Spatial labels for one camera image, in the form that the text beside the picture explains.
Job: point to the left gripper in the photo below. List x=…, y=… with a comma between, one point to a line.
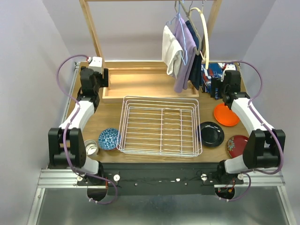
x=105, y=78

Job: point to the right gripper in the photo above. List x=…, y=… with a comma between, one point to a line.
x=216, y=83

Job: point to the blue patterned bowl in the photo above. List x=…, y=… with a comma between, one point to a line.
x=109, y=139

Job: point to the white metal cup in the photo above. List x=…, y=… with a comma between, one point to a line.
x=91, y=148

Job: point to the white wire dish rack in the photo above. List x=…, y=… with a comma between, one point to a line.
x=160, y=126

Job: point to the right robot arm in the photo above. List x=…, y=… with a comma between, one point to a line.
x=265, y=145

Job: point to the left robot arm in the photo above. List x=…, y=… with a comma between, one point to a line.
x=67, y=147

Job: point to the wooden clothes rack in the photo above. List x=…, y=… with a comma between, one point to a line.
x=147, y=78

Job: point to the blue patterned folded cloth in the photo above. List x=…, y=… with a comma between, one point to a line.
x=214, y=71

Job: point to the navy hanging garment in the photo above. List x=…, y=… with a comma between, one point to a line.
x=195, y=74

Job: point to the cream wooden hanger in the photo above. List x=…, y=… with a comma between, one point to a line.
x=206, y=55

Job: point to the purple hanging garment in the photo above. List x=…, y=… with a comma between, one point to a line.
x=188, y=45

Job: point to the orange plate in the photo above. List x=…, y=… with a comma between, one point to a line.
x=225, y=116

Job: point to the white hanging garment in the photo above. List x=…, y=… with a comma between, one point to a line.
x=172, y=52

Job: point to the red floral plate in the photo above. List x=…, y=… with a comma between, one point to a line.
x=235, y=145

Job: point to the grey hanger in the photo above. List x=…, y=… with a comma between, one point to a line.
x=179, y=4

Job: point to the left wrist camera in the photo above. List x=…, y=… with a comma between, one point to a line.
x=96, y=64

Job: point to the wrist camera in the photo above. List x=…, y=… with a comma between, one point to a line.
x=228, y=66
x=96, y=64

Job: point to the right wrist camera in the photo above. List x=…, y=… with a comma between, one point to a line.
x=228, y=66

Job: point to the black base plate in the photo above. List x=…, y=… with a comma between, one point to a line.
x=161, y=179

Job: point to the aluminium rail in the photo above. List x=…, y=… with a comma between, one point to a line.
x=65, y=178

